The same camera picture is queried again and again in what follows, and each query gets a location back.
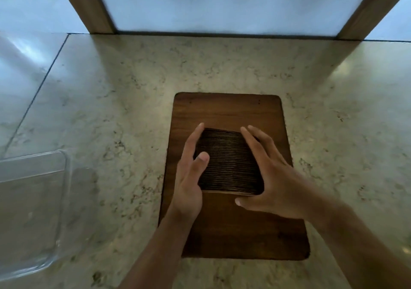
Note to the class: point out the person's left hand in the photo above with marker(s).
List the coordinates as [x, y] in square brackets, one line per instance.
[187, 186]

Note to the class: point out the person's right hand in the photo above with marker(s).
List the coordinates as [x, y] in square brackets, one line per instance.
[278, 183]

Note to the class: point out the person's right thumb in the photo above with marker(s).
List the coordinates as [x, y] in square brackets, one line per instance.
[249, 201]

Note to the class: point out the person's right middle finger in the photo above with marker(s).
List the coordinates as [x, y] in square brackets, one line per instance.
[268, 146]

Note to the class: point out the person's left thumb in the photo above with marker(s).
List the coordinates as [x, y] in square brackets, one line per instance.
[200, 163]

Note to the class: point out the stack of dark wooden coasters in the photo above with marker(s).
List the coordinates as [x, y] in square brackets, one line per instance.
[229, 163]

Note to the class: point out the person's left forearm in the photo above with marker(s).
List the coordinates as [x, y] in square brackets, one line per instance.
[157, 253]

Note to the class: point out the person's right forearm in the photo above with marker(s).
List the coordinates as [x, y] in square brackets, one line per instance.
[359, 244]

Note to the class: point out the brown wooden cutting board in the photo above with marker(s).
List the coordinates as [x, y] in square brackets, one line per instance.
[231, 227]

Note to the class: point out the frosted glass window pane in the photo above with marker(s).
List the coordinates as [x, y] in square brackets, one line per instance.
[231, 4]

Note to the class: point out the clear plastic container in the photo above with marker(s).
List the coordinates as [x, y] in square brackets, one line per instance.
[32, 211]

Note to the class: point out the wooden window frame post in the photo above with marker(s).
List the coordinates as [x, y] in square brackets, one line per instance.
[86, 4]
[374, 9]

